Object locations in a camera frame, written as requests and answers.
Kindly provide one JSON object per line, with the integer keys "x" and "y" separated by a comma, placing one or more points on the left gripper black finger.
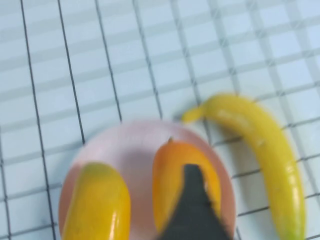
{"x": 195, "y": 215}

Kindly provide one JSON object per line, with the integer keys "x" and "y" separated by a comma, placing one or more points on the plain yellow mango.
{"x": 100, "y": 200}

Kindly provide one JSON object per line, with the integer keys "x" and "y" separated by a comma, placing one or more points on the orange-blushed mango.
{"x": 167, "y": 180}

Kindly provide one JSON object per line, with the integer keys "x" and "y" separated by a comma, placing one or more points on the white grid-pattern tablecloth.
{"x": 100, "y": 62}

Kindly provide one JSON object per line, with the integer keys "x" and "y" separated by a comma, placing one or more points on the pink round plate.
{"x": 135, "y": 150}

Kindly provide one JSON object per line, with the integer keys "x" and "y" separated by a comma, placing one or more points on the yellow banana hooked stem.
{"x": 275, "y": 155}

